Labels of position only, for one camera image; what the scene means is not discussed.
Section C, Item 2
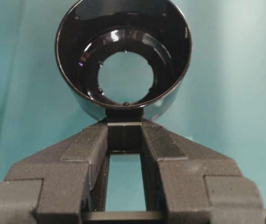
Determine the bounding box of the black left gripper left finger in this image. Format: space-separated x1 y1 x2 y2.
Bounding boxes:
0 121 108 224

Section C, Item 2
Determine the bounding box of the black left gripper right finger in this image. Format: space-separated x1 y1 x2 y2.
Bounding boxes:
140 120 266 224

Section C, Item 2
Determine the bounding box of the black plastic cup holder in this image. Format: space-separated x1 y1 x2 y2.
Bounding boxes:
55 0 192 154

